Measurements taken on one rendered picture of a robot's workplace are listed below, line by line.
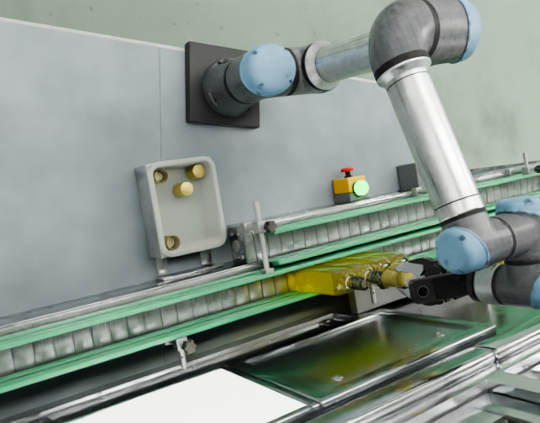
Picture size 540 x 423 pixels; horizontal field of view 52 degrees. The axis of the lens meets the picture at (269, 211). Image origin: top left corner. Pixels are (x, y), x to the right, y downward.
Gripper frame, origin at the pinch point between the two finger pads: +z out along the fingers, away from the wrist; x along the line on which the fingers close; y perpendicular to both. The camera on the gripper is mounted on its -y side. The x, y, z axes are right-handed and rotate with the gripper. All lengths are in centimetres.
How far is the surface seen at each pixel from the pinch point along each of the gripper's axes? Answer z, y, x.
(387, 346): -1.4, -7.2, -12.5
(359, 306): 30.7, 13.7, -12.6
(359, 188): 33.6, 22.4, 19.5
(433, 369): -17.7, -11.8, -12.8
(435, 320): 0.4, 9.8, -11.7
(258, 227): 21.7, -19.9, 15.2
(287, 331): 39.0, -5.7, -15.6
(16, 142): 43, -64, 42
